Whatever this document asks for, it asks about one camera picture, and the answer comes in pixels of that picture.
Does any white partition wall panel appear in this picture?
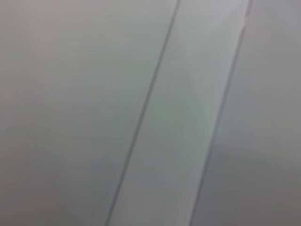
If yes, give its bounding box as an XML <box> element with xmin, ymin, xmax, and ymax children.
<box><xmin>0</xmin><ymin>0</ymin><xmax>179</xmax><ymax>226</ymax></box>
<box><xmin>108</xmin><ymin>0</ymin><xmax>250</xmax><ymax>226</ymax></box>
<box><xmin>192</xmin><ymin>0</ymin><xmax>301</xmax><ymax>226</ymax></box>

